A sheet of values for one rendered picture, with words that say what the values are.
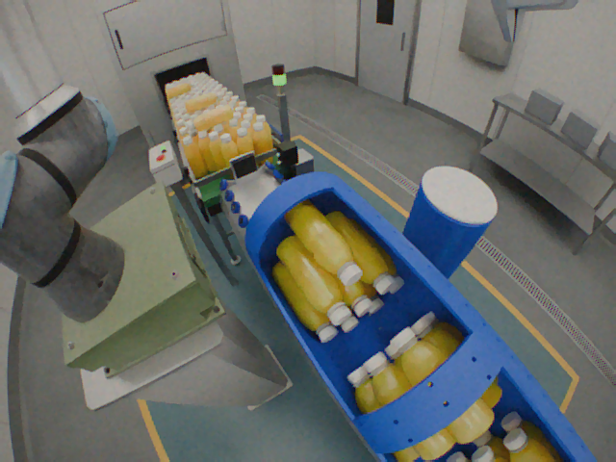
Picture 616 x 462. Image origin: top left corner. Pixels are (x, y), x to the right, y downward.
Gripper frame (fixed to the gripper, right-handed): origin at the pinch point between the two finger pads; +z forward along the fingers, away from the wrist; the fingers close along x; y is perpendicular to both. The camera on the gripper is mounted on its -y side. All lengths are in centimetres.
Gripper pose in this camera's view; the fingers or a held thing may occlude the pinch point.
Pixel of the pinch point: (503, 25)
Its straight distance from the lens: 25.6
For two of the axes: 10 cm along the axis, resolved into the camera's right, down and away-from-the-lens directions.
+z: 2.2, 6.2, 7.5
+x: 8.5, -5.0, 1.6
